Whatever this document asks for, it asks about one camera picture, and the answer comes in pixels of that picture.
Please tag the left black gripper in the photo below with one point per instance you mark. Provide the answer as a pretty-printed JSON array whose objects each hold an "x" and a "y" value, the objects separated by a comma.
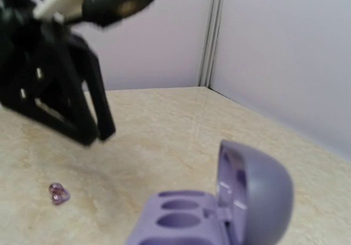
[{"x": 52, "y": 70}]

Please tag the left aluminium frame post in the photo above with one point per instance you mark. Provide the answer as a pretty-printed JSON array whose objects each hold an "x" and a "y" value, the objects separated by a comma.
[{"x": 210, "y": 44}]

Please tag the blue-grey earbud charging case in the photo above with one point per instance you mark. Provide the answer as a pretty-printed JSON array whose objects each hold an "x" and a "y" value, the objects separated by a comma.
[{"x": 252, "y": 204}]

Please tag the purple earbud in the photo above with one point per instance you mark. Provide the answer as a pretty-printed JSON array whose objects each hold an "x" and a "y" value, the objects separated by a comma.
[{"x": 59, "y": 193}]

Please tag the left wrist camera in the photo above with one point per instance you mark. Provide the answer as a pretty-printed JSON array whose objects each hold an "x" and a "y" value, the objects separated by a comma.
[{"x": 102, "y": 13}]

